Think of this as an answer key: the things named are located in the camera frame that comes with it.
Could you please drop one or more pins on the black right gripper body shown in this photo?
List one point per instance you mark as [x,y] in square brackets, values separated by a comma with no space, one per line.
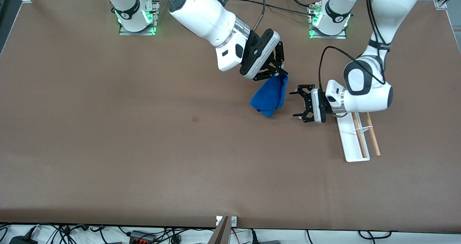
[274,64]

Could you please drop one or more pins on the black power adapter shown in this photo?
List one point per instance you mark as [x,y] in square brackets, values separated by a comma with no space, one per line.
[21,241]

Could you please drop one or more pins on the silver table edge bracket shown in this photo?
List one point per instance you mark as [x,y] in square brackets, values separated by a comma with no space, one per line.
[234,221]

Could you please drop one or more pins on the blue towel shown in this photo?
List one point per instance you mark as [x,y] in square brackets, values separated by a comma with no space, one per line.
[270,96]

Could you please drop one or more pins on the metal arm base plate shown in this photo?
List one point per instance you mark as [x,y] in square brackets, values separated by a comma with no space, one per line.
[124,31]
[342,36]

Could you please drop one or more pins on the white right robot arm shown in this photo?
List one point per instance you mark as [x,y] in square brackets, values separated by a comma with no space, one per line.
[201,13]

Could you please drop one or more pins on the black floor plug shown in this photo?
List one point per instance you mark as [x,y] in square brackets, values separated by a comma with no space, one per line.
[254,236]

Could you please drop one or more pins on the black box with orange parts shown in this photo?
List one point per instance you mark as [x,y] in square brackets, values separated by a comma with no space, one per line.
[142,236]

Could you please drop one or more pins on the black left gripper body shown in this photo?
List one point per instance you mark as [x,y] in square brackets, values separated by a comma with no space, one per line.
[306,102]

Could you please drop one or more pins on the grey camera mount pole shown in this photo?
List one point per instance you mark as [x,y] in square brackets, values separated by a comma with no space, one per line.
[220,235]

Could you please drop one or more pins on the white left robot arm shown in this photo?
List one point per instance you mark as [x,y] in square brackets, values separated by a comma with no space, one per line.
[367,89]

